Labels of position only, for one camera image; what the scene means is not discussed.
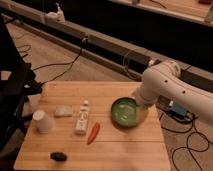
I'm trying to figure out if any white ceramic cup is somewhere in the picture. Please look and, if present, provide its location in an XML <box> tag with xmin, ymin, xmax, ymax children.
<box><xmin>33</xmin><ymin>110</ymin><xmax>54</xmax><ymax>134</ymax></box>

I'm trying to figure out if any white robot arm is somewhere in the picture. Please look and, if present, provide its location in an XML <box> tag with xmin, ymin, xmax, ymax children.
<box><xmin>133</xmin><ymin>60</ymin><xmax>213</xmax><ymax>124</ymax></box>

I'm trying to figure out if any black eraser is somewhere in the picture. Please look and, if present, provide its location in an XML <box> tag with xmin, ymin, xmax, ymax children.
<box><xmin>50</xmin><ymin>152</ymin><xmax>67</xmax><ymax>161</ymax></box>

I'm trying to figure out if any green bowl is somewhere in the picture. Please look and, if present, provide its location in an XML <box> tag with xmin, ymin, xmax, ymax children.
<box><xmin>110</xmin><ymin>97</ymin><xmax>137</xmax><ymax>127</ymax></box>

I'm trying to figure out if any orange carrot toy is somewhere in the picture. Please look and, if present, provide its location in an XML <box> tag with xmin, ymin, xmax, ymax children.
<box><xmin>87</xmin><ymin>123</ymin><xmax>100</xmax><ymax>144</ymax></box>

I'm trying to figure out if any white glue bottle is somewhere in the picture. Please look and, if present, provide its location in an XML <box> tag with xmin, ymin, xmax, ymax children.
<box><xmin>75</xmin><ymin>100</ymin><xmax>89</xmax><ymax>135</ymax></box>

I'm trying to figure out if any crumpled white cloth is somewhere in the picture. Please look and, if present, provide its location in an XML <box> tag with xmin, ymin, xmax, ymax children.
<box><xmin>54</xmin><ymin>106</ymin><xmax>73</xmax><ymax>117</ymax></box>

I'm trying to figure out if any blue power box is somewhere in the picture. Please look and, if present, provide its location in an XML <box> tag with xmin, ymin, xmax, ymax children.
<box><xmin>169</xmin><ymin>101</ymin><xmax>188</xmax><ymax>117</ymax></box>

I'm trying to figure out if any black chair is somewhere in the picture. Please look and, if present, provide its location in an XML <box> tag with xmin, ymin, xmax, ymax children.
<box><xmin>0</xmin><ymin>14</ymin><xmax>42</xmax><ymax>151</ymax></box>

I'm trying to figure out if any black floor cable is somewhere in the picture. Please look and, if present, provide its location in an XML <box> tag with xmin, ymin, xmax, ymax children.
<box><xmin>31</xmin><ymin>39</ymin><xmax>88</xmax><ymax>83</ymax></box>

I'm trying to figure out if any long grey rail beam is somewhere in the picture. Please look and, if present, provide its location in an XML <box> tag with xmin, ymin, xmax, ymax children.
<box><xmin>0</xmin><ymin>0</ymin><xmax>213</xmax><ymax>93</ymax></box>

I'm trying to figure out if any white object on rail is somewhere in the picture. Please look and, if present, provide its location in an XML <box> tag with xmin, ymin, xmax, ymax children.
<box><xmin>45</xmin><ymin>3</ymin><xmax>65</xmax><ymax>22</ymax></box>

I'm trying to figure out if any black cables right floor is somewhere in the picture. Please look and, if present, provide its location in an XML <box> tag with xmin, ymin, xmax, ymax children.
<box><xmin>158</xmin><ymin>106</ymin><xmax>213</xmax><ymax>171</ymax></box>

